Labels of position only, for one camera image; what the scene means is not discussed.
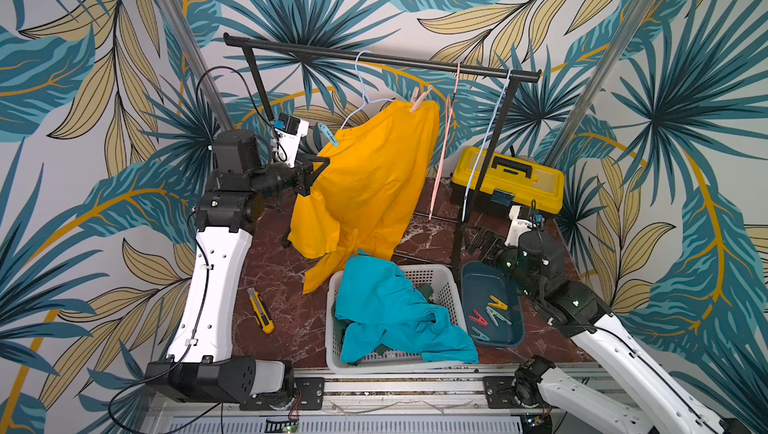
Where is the dark teal tray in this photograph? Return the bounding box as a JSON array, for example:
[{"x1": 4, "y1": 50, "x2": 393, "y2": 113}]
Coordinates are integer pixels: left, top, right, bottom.
[{"x1": 461, "y1": 261, "x2": 525, "y2": 348}]

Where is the turquoise clothespin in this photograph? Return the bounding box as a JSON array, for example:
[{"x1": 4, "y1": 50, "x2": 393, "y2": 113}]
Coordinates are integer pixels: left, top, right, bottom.
[{"x1": 471, "y1": 326, "x2": 490, "y2": 342}]

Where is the light blue wire hanger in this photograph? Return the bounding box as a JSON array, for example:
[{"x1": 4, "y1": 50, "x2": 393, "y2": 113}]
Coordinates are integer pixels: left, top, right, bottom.
[{"x1": 339, "y1": 50, "x2": 390, "y2": 130}]

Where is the pale green clothespin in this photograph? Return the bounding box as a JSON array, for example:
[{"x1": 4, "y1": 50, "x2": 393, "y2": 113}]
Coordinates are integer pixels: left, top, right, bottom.
[{"x1": 485, "y1": 308, "x2": 512, "y2": 327}]

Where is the dark green t-shirt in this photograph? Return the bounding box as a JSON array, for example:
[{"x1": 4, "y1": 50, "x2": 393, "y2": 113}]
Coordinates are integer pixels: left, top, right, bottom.
[{"x1": 335, "y1": 275, "x2": 445, "y2": 364}]

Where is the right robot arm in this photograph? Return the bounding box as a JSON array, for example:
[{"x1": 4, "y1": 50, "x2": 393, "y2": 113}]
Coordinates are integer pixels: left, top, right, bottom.
[{"x1": 461, "y1": 229, "x2": 748, "y2": 433}]

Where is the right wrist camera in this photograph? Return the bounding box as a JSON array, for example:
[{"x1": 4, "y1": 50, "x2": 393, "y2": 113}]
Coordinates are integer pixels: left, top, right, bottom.
[{"x1": 505, "y1": 205, "x2": 544, "y2": 247}]

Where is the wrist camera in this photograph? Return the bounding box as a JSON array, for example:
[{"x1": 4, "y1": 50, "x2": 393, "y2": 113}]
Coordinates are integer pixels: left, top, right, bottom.
[
  {"x1": 505, "y1": 205, "x2": 544, "y2": 247},
  {"x1": 272, "y1": 114, "x2": 309, "y2": 168}
]

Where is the pink wire hanger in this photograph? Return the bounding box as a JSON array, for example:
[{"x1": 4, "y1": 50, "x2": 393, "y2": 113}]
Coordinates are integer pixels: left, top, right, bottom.
[{"x1": 428, "y1": 61, "x2": 461, "y2": 220}]

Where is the white plastic basket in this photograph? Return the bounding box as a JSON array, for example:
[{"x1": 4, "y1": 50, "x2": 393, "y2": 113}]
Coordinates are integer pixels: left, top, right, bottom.
[{"x1": 325, "y1": 264, "x2": 467, "y2": 376}]

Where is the yellow black toolbox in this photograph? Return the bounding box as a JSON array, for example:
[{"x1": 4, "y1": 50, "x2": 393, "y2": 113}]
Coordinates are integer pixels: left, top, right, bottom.
[{"x1": 451, "y1": 147, "x2": 565, "y2": 218}]

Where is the yellow t-shirt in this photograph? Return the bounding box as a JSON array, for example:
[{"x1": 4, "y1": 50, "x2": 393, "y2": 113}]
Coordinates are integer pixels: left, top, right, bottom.
[{"x1": 288, "y1": 101, "x2": 440, "y2": 294}]

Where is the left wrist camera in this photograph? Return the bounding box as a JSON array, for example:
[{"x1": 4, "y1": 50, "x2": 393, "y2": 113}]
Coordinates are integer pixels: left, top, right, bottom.
[{"x1": 272, "y1": 114, "x2": 309, "y2": 168}]

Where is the teal blue t-shirt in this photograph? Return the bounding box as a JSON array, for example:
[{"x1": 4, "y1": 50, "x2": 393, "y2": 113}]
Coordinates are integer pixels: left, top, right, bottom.
[{"x1": 335, "y1": 255, "x2": 479, "y2": 364}]

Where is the red clothespin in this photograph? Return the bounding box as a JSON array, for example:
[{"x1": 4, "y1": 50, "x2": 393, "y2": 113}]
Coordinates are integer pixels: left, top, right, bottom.
[{"x1": 468, "y1": 309, "x2": 488, "y2": 327}]

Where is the yellow utility knife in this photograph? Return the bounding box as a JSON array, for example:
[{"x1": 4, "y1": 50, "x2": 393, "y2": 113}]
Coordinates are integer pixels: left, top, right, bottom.
[{"x1": 247, "y1": 288, "x2": 275, "y2": 335}]

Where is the mint clothespin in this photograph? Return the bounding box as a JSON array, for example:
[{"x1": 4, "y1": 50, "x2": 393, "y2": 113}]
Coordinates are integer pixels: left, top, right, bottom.
[{"x1": 316, "y1": 123, "x2": 339, "y2": 147}]

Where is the yellow clothespin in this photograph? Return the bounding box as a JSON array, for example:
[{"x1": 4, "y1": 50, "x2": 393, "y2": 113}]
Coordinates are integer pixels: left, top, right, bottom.
[{"x1": 486, "y1": 296, "x2": 509, "y2": 312}]

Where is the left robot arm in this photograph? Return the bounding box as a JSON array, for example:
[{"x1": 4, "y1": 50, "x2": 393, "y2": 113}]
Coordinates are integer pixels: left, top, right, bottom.
[{"x1": 144, "y1": 126, "x2": 329, "y2": 406}]

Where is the white blue wire hanger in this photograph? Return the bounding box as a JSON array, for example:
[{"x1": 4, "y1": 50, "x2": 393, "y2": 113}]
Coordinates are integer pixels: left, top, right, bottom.
[{"x1": 460, "y1": 69, "x2": 512, "y2": 222}]

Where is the beige clothespin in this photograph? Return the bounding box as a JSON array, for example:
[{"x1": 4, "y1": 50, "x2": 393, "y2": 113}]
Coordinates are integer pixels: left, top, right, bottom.
[{"x1": 410, "y1": 85, "x2": 433, "y2": 113}]

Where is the black clothes rack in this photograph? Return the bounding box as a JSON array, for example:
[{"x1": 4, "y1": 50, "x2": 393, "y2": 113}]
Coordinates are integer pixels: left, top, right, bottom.
[{"x1": 224, "y1": 33, "x2": 542, "y2": 271}]

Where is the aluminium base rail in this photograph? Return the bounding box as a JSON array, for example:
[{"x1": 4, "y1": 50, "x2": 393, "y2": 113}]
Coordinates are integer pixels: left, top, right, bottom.
[{"x1": 140, "y1": 365, "x2": 595, "y2": 433}]

